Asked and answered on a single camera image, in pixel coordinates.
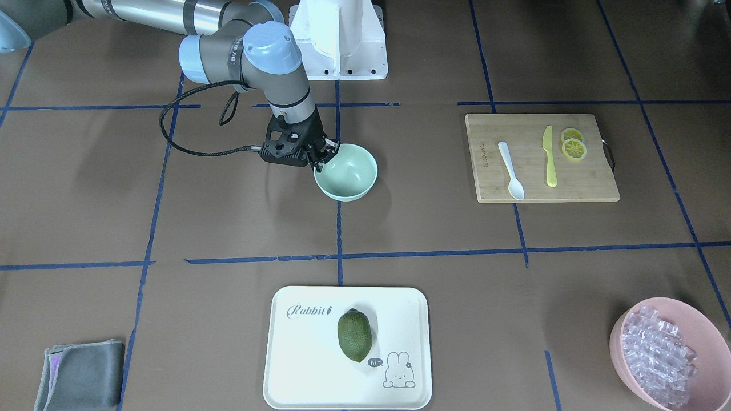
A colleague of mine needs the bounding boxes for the green lime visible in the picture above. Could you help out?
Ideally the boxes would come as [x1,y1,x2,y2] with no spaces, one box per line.
[337,308,373,362]

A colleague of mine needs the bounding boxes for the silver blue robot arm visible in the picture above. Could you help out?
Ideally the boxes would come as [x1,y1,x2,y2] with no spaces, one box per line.
[1,1,339,172]

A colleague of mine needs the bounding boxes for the yellow lemon slice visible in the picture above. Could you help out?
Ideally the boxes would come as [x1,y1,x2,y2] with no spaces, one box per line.
[560,127,583,143]
[561,138,587,162]

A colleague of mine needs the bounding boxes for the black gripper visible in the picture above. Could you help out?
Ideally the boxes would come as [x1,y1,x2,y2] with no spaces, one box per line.
[268,109,340,174]

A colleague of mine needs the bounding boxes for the grey folded cloth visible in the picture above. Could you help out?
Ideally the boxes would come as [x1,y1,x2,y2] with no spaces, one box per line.
[33,339,125,410]

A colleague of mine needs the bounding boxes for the cream rabbit tray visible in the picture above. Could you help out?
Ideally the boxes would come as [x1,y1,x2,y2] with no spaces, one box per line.
[263,286,433,410]

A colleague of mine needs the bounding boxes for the bamboo cutting board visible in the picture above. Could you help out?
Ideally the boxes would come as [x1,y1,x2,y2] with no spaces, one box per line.
[465,114,620,203]

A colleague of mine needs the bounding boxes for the white plastic spoon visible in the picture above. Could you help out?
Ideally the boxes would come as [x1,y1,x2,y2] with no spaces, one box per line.
[498,141,525,201]

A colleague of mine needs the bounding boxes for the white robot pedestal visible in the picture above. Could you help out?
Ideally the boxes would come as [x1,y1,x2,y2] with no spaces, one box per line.
[289,1,389,81]

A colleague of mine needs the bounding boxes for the pink bowl with ice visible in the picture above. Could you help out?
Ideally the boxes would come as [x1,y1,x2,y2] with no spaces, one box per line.
[609,297,730,410]

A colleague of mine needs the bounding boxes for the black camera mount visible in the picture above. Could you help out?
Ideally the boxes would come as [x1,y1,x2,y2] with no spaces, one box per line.
[259,130,310,167]

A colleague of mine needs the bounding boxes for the mint green bowl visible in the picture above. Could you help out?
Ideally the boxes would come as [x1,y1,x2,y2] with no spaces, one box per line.
[313,143,378,202]

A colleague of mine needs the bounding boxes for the yellow plastic knife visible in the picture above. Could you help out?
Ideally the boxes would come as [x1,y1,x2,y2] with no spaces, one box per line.
[541,125,558,188]

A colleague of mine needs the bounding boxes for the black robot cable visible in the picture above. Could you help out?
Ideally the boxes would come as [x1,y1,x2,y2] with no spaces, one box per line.
[159,80,269,157]

